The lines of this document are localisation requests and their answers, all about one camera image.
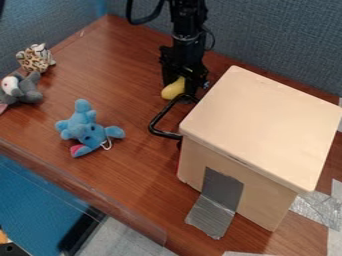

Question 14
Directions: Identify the yellow toy banana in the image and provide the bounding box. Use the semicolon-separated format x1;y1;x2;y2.
160;75;188;101

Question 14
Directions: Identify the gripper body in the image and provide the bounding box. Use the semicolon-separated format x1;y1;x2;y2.
171;34;210;75

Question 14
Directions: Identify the blue plush elephant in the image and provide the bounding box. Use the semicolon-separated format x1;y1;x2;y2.
53;98;127;159

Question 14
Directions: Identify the grey tape strip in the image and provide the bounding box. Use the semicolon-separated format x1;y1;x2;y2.
183;166;246;241

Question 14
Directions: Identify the grey plush animal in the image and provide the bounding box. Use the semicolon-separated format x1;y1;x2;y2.
0;70;46;105

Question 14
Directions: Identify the cabinet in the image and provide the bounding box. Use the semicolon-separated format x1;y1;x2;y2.
175;64;342;233

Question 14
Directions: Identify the spotted plush animal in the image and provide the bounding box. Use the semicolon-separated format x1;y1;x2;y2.
14;42;58;75

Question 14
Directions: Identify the grey tape patch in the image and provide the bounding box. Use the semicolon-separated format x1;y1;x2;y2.
287;178;342;232

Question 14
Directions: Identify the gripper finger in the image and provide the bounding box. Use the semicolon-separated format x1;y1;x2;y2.
158;45;181;89
180;65;210;98

